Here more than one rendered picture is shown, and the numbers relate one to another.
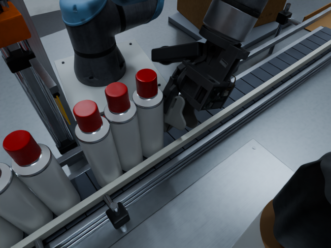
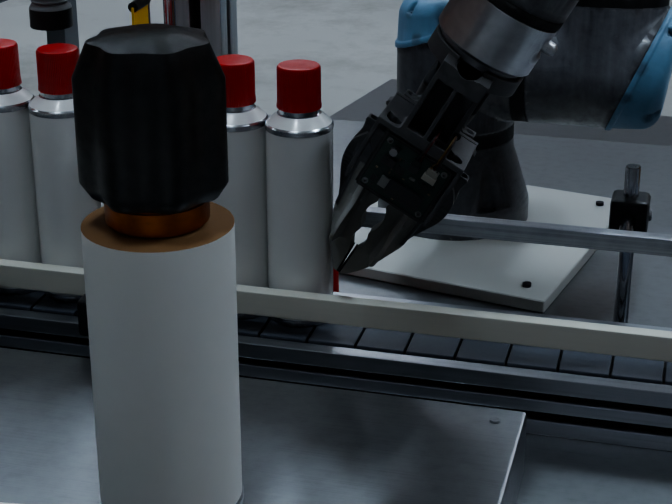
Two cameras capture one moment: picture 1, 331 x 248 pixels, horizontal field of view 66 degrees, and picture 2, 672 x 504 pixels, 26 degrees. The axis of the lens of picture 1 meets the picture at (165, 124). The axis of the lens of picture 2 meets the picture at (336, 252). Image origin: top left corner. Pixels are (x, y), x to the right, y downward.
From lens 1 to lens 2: 0.88 m
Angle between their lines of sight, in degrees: 49
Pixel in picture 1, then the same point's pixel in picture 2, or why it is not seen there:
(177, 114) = (346, 206)
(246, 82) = not seen: outside the picture
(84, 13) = (422, 21)
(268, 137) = (621, 491)
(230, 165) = (393, 407)
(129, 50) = (574, 213)
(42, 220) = (15, 251)
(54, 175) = (68, 150)
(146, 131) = (270, 205)
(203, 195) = (268, 400)
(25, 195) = (19, 162)
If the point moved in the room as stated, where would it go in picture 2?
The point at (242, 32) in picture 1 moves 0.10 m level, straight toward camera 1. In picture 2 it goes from (474, 35) to (334, 48)
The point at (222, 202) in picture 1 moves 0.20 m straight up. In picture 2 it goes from (279, 426) to (275, 148)
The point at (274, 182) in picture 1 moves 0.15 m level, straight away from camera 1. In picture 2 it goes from (427, 471) to (662, 484)
